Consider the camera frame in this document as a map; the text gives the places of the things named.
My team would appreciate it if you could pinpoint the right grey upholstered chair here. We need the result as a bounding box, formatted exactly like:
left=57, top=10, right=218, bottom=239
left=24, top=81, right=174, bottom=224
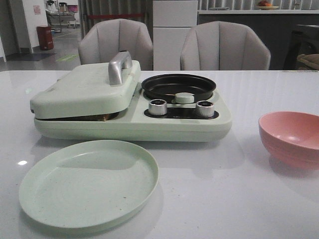
left=180, top=21, right=271, bottom=71

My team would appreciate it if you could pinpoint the grey upholstered chair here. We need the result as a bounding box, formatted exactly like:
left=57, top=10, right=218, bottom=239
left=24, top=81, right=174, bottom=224
left=78, top=19, right=153, bottom=71
left=180, top=21, right=271, bottom=71

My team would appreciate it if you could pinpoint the green breakfast maker base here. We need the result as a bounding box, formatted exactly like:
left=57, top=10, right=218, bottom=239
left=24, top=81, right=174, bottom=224
left=34, top=83, right=232, bottom=142

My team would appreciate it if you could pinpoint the beige cushion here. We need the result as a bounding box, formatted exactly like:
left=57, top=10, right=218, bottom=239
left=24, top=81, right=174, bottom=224
left=297, top=53, right=319, bottom=70

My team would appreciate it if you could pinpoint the white refrigerator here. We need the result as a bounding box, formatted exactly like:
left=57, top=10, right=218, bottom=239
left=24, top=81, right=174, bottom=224
left=153, top=0, right=198, bottom=71

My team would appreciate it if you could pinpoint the fruit plate on counter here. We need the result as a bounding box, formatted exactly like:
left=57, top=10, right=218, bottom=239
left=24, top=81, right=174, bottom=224
left=257, top=0, right=279, bottom=10

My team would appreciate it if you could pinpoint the black round frying pan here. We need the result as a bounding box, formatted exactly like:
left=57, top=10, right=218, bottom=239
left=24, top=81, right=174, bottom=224
left=142, top=74, right=216, bottom=104

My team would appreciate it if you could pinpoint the pink plastic bowl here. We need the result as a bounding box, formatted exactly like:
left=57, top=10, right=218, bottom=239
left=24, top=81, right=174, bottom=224
left=259, top=111, right=319, bottom=170

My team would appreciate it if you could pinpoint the right silver control knob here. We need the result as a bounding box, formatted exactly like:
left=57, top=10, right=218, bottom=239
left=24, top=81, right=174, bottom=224
left=195, top=101, right=215, bottom=118

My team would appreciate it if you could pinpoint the grey kitchen counter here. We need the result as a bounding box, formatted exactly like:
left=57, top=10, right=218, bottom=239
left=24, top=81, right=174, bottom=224
left=197, top=9, right=319, bottom=70

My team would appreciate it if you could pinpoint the left silver control knob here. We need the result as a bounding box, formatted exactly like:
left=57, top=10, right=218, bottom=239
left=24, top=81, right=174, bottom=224
left=148, top=99, right=167, bottom=116

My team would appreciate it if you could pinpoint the silver control knob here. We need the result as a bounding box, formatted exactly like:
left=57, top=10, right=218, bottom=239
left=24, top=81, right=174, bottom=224
left=195, top=101, right=215, bottom=118
left=148, top=99, right=167, bottom=116

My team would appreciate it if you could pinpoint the white bread slice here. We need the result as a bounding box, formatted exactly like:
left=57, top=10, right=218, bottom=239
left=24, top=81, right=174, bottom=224
left=85, top=113, right=118, bottom=121

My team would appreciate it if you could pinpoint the left grey upholstered chair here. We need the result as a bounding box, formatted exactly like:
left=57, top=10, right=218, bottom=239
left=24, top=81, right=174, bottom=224
left=78, top=19, right=153, bottom=71

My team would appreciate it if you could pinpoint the green breakfast maker lid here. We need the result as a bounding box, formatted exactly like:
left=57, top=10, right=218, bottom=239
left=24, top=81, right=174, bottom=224
left=30, top=60, right=141, bottom=120

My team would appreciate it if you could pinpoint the red trash bin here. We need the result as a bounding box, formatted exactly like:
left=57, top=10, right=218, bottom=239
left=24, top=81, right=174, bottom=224
left=36, top=26, right=54, bottom=50

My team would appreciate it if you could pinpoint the light green plastic plate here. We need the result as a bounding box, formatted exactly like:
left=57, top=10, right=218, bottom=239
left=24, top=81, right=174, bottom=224
left=19, top=140, right=159, bottom=233

